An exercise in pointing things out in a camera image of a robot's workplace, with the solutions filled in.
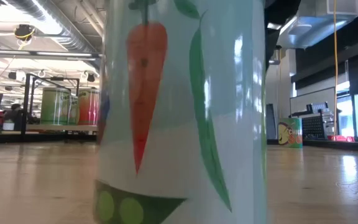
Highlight green chicken soup can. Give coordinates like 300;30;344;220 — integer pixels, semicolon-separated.
278;117;303;149

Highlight white vegetable can with carrot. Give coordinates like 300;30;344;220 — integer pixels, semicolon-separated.
92;0;269;224

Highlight orange peaches can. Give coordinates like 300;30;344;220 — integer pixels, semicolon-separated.
77;88;101;126

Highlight green pears can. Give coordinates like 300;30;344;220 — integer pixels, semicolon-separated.
40;86;71;126
68;95;81;126

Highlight metal ventilation hood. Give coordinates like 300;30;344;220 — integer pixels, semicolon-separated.
277;0;358;50

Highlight white board panel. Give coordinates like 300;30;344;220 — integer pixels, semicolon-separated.
290;86;337;118

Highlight dark grey upright panel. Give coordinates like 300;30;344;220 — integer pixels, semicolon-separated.
266;103;278;141

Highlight black perforated rack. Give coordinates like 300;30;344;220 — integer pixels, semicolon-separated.
301;101;336;140

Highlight red storage bins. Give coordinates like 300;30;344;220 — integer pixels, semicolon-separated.
327;134;356;142

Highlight person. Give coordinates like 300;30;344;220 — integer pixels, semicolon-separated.
4;103;24;131

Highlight silver ceiling duct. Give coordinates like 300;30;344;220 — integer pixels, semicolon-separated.
7;0;105;63

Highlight black ceiling cable reel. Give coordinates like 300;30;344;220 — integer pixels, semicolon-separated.
13;24;36;42

